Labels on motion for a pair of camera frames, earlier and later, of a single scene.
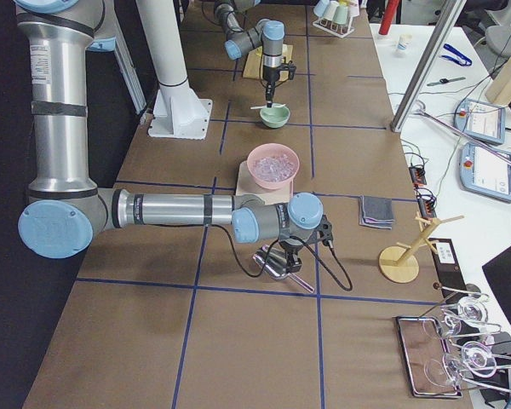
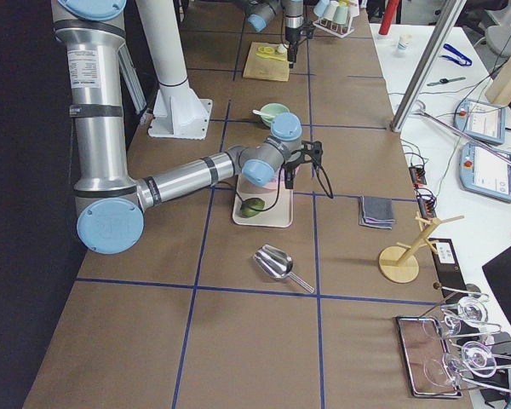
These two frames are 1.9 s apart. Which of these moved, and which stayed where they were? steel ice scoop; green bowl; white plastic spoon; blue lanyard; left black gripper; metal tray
Moved: white plastic spoon; left black gripper
Stayed: steel ice scoop; metal tray; green bowl; blue lanyard
